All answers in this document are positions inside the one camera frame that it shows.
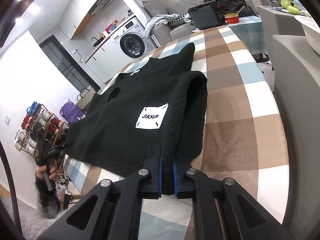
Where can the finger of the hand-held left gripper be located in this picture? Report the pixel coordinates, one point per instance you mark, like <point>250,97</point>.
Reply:
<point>63,146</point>

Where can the black rice cooker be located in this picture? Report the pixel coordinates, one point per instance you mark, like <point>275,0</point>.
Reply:
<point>205,17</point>

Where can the beige chair back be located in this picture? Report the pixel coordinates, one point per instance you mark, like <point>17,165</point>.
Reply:
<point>300,105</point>

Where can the teal checked tablecloth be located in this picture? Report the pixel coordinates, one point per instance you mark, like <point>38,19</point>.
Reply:
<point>252,32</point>

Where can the red basin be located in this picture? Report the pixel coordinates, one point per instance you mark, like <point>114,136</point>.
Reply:
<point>112,26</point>

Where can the range hood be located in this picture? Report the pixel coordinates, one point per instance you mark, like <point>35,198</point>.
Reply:
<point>100,3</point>

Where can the green toy figure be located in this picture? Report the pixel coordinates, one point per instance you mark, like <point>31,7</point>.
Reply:
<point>290,5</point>

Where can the black kitchen faucet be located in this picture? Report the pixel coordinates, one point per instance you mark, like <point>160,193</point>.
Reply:
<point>95,40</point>

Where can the grey sofa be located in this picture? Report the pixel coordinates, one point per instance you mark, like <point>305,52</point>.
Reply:
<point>180,31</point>

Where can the white wall cabinets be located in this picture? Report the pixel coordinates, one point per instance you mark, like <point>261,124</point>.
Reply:
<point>75,12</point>

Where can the white bowl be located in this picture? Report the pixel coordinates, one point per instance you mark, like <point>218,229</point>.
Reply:
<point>310,32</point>

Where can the white washing machine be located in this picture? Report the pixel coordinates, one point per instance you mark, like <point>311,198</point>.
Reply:
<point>130,42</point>

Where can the person's left hand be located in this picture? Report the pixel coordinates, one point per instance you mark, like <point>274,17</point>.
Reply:
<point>53,173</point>

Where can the beige cabinet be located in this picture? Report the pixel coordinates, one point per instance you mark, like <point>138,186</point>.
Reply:
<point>275,22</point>

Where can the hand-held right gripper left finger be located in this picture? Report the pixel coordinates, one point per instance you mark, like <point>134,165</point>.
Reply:
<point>160,177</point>

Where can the grey cushion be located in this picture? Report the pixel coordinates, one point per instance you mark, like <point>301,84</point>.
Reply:
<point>155,8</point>

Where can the houndstooth pillow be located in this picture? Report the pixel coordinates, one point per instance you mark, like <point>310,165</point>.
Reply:
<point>181,19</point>

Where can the black knit sweater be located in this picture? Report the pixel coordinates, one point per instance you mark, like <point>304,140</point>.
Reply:
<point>120,130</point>

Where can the white base cabinets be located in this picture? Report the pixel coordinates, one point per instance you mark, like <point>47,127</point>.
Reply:
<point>107,50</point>

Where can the purple bag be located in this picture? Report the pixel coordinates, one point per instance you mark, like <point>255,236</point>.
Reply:
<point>72,111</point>

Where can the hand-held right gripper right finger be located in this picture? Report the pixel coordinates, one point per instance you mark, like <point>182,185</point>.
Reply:
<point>175,180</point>

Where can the red paper bowl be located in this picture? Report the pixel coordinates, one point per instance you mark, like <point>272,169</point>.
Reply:
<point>231,19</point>

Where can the light grey garment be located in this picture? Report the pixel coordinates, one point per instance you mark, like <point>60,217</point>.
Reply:
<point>157,21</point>

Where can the metal shoe rack with shoes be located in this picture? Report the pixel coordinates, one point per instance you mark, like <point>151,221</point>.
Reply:
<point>30,122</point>

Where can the woven laundry basket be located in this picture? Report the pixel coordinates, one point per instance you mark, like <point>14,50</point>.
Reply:
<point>85,98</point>

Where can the black glass door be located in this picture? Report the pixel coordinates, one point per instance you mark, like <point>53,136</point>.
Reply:
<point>67,62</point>

